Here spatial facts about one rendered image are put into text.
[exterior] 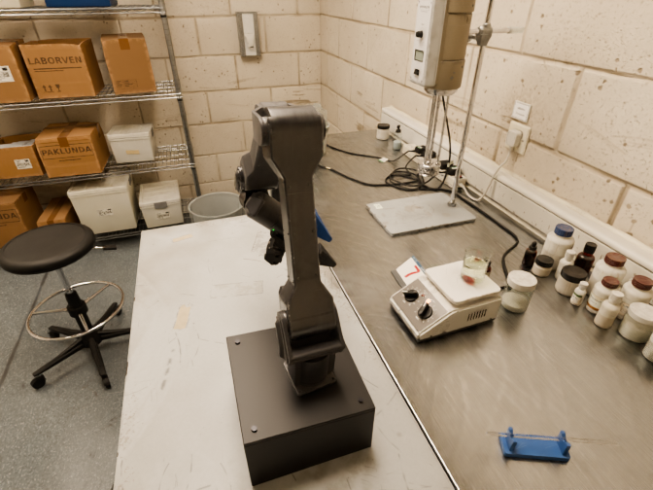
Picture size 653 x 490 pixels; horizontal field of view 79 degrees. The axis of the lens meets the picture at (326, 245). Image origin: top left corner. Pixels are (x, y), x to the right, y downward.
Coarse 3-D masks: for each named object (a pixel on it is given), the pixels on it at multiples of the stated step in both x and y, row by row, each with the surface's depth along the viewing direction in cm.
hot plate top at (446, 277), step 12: (444, 264) 90; (456, 264) 90; (432, 276) 87; (444, 276) 87; (456, 276) 87; (444, 288) 83; (456, 288) 83; (468, 288) 83; (480, 288) 83; (492, 288) 83; (456, 300) 80; (468, 300) 81
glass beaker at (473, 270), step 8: (472, 248) 84; (480, 248) 84; (464, 256) 83; (472, 256) 85; (480, 256) 85; (488, 256) 83; (464, 264) 83; (472, 264) 81; (480, 264) 81; (488, 264) 82; (464, 272) 84; (472, 272) 82; (480, 272) 82; (464, 280) 84; (472, 280) 83; (480, 280) 83
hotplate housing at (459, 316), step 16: (432, 288) 86; (448, 304) 82; (464, 304) 82; (480, 304) 82; (496, 304) 84; (448, 320) 81; (464, 320) 83; (480, 320) 85; (416, 336) 81; (432, 336) 83
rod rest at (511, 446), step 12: (564, 432) 62; (504, 444) 63; (516, 444) 63; (528, 444) 63; (540, 444) 63; (552, 444) 63; (564, 444) 61; (516, 456) 62; (528, 456) 62; (540, 456) 62; (552, 456) 61; (564, 456) 61
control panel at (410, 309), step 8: (416, 280) 89; (408, 288) 89; (416, 288) 88; (424, 288) 87; (400, 296) 89; (432, 296) 85; (400, 304) 87; (408, 304) 86; (416, 304) 85; (432, 304) 83; (440, 304) 82; (408, 312) 85; (416, 312) 84; (432, 312) 82; (440, 312) 81; (416, 320) 83; (424, 320) 82; (432, 320) 81; (416, 328) 81; (424, 328) 81
